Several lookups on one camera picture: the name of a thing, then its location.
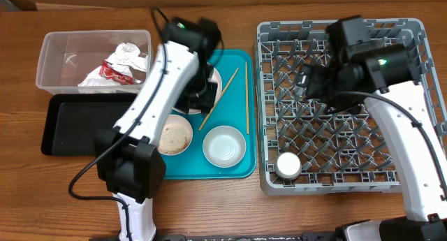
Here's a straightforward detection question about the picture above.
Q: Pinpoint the large white plate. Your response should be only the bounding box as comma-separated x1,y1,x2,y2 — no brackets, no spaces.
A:
173,65,223,115

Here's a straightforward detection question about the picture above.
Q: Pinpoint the pink bowl with rice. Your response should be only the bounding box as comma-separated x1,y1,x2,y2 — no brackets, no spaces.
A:
158,115,193,156

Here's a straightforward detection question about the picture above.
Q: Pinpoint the grey-white bowl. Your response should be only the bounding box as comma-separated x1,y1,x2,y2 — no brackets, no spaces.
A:
203,126,247,168

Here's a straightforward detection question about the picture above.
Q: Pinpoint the white paper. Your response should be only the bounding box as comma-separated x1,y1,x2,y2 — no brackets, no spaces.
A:
78,43,148,87

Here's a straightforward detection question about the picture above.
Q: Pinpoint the red snack wrapper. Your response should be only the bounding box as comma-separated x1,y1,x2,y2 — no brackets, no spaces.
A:
99,61,135,85

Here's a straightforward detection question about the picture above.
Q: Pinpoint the white paper cup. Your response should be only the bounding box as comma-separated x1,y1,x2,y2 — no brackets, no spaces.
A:
274,152,302,180

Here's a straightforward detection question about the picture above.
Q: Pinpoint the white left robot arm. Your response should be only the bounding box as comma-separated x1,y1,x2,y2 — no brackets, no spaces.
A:
68,17,224,240

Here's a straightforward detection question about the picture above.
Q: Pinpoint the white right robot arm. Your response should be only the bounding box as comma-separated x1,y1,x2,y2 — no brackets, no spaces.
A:
296,16,446,240

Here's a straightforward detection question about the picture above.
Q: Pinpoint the clear plastic waste bin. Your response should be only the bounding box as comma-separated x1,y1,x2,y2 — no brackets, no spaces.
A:
36,30,152,94

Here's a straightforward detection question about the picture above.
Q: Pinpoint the black food waste tray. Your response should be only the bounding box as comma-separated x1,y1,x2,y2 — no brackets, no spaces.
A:
41,93,136,156

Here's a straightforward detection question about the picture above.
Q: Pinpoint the teal plastic tray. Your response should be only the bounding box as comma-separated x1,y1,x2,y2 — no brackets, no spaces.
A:
163,49,257,180

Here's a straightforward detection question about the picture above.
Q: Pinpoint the left wooden chopstick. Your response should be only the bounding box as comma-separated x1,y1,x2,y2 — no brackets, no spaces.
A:
198,67,239,131

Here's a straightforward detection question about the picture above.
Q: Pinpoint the wooden chopstick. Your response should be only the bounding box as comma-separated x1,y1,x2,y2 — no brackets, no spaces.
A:
244,62,249,135
198,67,239,131

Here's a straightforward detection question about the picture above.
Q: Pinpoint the right wooden chopstick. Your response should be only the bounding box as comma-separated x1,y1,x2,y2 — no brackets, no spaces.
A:
244,62,249,135

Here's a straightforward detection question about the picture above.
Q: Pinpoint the grey plastic dish rack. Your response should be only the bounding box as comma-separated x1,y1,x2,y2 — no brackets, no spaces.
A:
254,17,447,196

